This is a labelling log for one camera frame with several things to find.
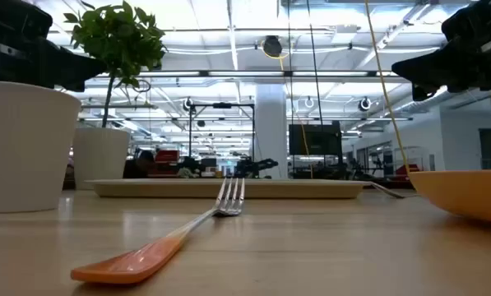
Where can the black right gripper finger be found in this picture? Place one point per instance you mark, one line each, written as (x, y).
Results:
(425, 91)
(430, 67)

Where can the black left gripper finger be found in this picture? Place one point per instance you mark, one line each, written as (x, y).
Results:
(70, 84)
(72, 66)

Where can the white plastic cup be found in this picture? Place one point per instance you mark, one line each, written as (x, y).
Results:
(23, 144)

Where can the black background robot arm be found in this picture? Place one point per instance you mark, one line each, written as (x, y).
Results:
(253, 166)

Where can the beige rectangular tray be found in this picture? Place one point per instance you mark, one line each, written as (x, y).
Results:
(290, 189)

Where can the green leafy potted plant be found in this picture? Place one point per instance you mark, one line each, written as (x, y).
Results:
(119, 39)

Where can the red and white sign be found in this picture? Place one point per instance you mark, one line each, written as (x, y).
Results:
(407, 169)

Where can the white ribbed plant pot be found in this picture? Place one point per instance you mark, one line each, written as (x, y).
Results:
(103, 158)

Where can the person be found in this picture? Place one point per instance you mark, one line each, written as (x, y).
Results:
(142, 164)

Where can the black monitor screen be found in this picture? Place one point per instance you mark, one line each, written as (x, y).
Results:
(315, 140)

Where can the red tool chest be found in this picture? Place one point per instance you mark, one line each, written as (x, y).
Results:
(167, 157)

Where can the white building column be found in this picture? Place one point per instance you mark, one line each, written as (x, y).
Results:
(271, 131)

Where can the black metal frame rig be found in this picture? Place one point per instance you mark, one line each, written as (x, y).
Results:
(190, 131)

